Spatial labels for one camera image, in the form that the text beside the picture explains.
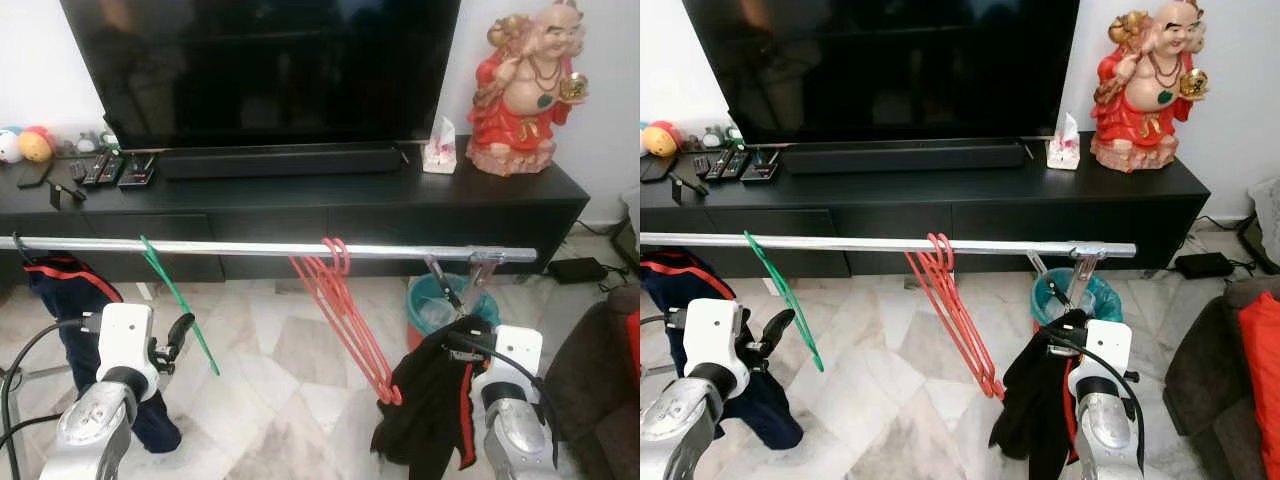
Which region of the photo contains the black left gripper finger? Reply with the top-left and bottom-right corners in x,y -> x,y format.
165,312 -> 197,363
758,308 -> 793,361

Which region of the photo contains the green plastic hanger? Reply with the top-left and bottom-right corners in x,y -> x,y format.
138,234 -> 222,378
742,229 -> 827,374

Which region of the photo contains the black garment red stripe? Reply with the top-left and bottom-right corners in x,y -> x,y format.
370,315 -> 493,480
988,310 -> 1086,480

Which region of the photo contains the red plastic hanger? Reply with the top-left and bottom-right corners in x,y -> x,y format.
288,236 -> 404,407
292,236 -> 401,403
906,232 -> 1004,397
903,232 -> 1007,401

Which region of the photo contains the red bin teal bag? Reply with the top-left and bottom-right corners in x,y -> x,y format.
406,272 -> 501,353
1030,266 -> 1125,346

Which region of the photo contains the navy shirt red collar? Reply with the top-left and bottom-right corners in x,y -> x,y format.
22,254 -> 184,454
640,252 -> 806,451

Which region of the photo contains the black power adapter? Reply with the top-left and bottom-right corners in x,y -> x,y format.
547,257 -> 608,285
1172,251 -> 1237,280

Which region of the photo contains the dark grey fabric sofa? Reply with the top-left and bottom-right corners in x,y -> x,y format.
543,288 -> 641,480
1163,275 -> 1280,480

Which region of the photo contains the black box device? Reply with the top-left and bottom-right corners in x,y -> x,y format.
741,147 -> 783,186
118,152 -> 161,192

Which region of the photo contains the small black gadget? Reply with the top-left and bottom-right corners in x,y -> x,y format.
44,176 -> 89,211
668,170 -> 713,206

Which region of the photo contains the black TV console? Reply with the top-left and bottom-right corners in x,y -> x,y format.
640,145 -> 1213,279
0,150 -> 593,283

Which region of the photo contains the white tissue box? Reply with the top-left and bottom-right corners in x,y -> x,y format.
1046,111 -> 1083,172
422,115 -> 459,176

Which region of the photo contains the black soundbar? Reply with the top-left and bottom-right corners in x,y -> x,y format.
778,141 -> 1031,176
158,146 -> 406,181

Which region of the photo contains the yellow red plush ball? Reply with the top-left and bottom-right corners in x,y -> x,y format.
18,125 -> 57,164
642,120 -> 681,159

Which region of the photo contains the white stone side table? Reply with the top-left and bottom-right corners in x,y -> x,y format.
1248,177 -> 1280,263

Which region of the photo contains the red laughing Buddha figurine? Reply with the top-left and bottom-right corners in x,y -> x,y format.
466,0 -> 589,178
1090,0 -> 1211,173

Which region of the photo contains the black flat television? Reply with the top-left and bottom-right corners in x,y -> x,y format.
58,0 -> 463,149
682,0 -> 1083,144

